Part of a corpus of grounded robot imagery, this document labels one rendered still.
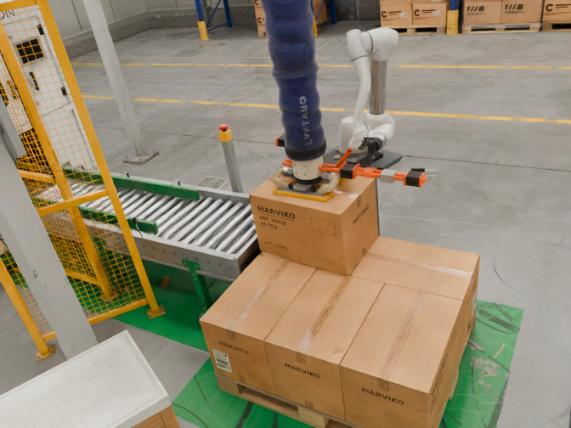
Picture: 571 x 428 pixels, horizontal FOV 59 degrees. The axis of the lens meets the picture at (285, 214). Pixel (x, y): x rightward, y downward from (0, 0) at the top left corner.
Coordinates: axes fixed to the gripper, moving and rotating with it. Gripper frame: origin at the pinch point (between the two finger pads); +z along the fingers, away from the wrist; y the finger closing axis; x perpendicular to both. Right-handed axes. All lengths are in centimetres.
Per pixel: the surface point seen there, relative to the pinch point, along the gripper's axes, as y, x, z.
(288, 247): 43, 33, 35
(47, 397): 4, 36, 183
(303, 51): -65, 16, 21
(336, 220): 16.6, -0.9, 36.9
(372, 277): 52, -17, 33
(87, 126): -35, 136, 62
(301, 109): -36.9, 19.9, 23.3
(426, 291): 52, -47, 34
